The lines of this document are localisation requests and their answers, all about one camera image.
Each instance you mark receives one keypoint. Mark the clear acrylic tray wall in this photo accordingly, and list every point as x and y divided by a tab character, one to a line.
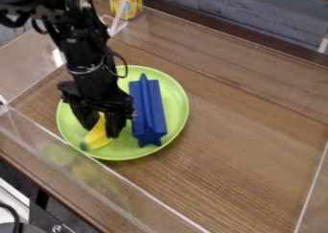
245	171

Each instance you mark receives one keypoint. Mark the yellow labelled tin can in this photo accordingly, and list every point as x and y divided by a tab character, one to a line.
133	8

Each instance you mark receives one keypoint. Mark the yellow toy banana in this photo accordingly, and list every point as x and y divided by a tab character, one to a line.
95	138

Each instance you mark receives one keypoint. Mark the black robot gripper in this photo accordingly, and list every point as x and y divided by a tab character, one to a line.
92	92

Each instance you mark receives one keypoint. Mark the blue star-shaped block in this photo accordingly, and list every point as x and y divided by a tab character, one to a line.
149	123

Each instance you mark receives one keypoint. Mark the green round plate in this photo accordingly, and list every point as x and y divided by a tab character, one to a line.
127	147

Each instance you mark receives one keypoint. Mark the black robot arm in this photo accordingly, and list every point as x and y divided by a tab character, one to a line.
71	22

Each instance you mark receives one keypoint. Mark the black device with knob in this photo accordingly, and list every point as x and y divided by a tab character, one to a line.
56	219

